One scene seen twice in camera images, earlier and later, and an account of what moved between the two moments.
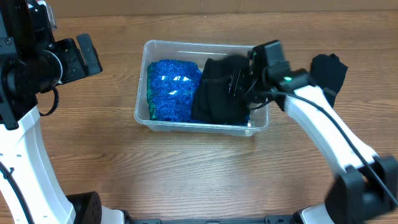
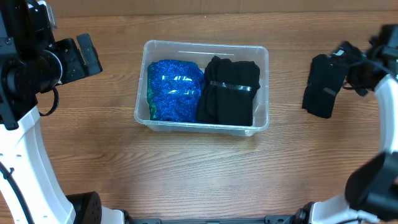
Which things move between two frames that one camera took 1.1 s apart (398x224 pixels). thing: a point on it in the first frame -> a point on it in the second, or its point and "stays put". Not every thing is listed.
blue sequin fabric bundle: x=172 y=86 stays put
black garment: x=328 y=71 stays put
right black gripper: x=242 y=76 -> x=362 y=87
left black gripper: x=88 y=54 stays put
